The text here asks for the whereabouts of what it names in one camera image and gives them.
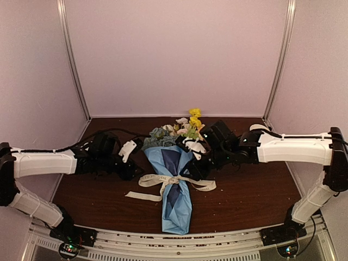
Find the right aluminium corner post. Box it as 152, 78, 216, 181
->
263, 0, 297, 122

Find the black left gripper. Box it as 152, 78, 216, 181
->
98, 153, 146, 181

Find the aluminium corner post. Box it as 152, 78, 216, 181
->
263, 0, 297, 122
57, 0, 91, 121

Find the front aluminium rail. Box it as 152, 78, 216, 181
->
27, 212, 335, 261

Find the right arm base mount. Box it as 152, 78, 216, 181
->
260, 211, 307, 258

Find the left aluminium corner post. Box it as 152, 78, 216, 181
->
57, 0, 91, 121

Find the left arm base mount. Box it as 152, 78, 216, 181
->
45, 205, 97, 260

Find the white ceramic bowl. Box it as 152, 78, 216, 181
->
249, 124, 270, 131

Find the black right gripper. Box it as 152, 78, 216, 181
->
181, 145, 232, 181

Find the cream printed ribbon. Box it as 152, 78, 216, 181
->
125, 174, 216, 202

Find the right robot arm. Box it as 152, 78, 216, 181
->
183, 121, 347, 240

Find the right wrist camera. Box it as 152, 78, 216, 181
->
175, 136, 207, 160

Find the blue wrapping paper sheet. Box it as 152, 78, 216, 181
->
144, 146, 192, 235

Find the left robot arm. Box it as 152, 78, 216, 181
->
1, 132, 143, 241

